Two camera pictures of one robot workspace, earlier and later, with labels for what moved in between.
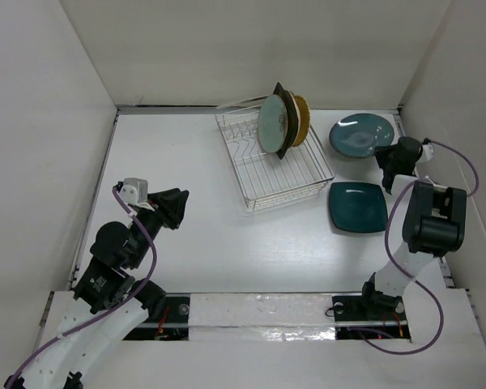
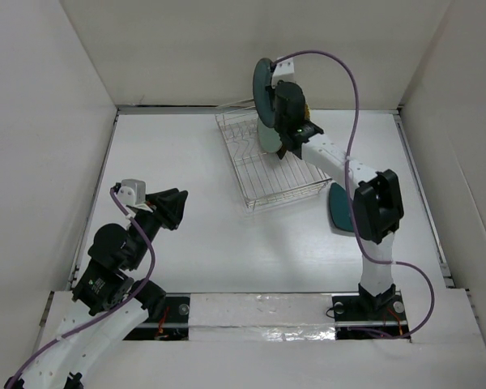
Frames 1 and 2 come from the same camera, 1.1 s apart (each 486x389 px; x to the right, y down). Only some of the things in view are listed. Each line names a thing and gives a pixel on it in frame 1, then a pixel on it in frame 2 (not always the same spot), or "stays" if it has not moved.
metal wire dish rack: x=264 y=180 stays
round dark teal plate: x=359 y=134 -> x=263 y=98
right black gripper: x=380 y=152 -> x=275 y=90
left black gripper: x=175 y=210 stays
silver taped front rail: x=268 y=318 stays
